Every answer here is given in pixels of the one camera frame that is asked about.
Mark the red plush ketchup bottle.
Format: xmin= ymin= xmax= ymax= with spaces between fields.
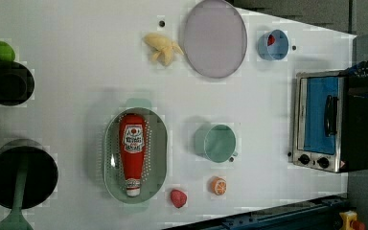
xmin=119 ymin=113 xmax=147 ymax=197

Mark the green mug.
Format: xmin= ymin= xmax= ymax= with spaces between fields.
xmin=194 ymin=124 xmax=238 ymax=163

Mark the yellow plush banana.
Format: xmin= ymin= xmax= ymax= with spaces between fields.
xmin=144 ymin=33 xmax=184 ymax=66

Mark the orange slice toy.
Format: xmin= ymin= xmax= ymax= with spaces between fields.
xmin=210 ymin=177 xmax=227 ymax=196

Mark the red strawberry toy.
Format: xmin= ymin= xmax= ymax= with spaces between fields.
xmin=170 ymin=189 xmax=188 ymax=208

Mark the grey round plate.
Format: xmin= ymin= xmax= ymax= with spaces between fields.
xmin=183 ymin=0 xmax=247 ymax=78

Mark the blue cup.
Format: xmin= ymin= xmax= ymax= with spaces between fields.
xmin=258 ymin=30 xmax=289 ymax=60

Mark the red strawberry in blue cup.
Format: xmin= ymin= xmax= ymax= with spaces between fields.
xmin=267 ymin=34 xmax=275 ymax=46

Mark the silver toaster oven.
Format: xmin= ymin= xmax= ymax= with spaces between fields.
xmin=292 ymin=71 xmax=368 ymax=173

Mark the small black pot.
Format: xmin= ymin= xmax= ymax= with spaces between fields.
xmin=0 ymin=61 xmax=35 ymax=106

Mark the green lime toy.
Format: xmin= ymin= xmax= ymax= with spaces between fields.
xmin=0 ymin=41 xmax=15 ymax=61

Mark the yellow red clamp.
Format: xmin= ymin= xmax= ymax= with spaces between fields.
xmin=339 ymin=211 xmax=366 ymax=230

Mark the green spatula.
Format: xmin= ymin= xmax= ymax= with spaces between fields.
xmin=0 ymin=156 xmax=34 ymax=230

